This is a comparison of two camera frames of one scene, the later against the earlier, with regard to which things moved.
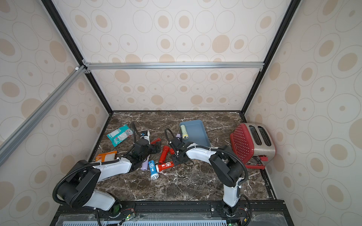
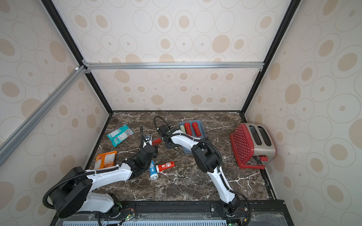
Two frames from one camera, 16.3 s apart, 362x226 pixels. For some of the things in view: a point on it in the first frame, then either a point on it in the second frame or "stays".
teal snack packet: x=119 y=134 stays
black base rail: x=262 y=213 stays
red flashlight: x=158 y=140 stays
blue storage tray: x=196 y=132 stays
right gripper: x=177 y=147 → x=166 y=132
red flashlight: x=166 y=149 → x=188 y=129
